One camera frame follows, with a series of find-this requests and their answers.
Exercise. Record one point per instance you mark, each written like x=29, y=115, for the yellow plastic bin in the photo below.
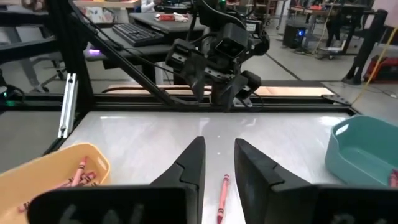
x=46, y=168

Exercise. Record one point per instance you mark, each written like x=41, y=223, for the dark grey desk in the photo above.
x=174, y=26

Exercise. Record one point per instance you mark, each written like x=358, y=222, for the teal plastic bin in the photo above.
x=357, y=161

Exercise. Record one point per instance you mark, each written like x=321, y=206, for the small red box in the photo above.
x=164, y=17

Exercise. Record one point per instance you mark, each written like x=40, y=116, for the red and black generator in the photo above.
x=385, y=70

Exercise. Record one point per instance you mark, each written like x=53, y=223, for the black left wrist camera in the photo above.
x=231, y=42

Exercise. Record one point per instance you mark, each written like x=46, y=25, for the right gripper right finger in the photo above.
x=258, y=186

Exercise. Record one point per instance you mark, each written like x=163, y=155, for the black diagonal frame strut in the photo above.
x=124, y=62

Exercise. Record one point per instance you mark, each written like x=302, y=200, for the pink crayon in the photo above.
x=79, y=172
x=49, y=191
x=88, y=178
x=223, y=196

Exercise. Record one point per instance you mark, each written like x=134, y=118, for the black stand post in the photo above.
x=370, y=43

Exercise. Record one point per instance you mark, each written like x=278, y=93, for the silver aluminium rail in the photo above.
x=68, y=105

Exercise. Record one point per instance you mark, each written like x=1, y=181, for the black computer keyboard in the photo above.
x=136, y=34

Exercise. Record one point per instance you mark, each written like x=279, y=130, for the person's hand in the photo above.
x=32, y=4

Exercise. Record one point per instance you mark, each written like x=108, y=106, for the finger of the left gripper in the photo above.
x=228, y=90
x=197, y=74

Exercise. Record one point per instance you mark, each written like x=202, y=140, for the black computer tower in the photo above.
x=293, y=35

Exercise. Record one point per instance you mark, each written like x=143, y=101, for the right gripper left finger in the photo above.
x=192, y=168

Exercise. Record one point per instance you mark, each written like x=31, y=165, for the black workbench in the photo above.
x=342, y=9

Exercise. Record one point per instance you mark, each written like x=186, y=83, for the red crayon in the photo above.
x=394, y=179

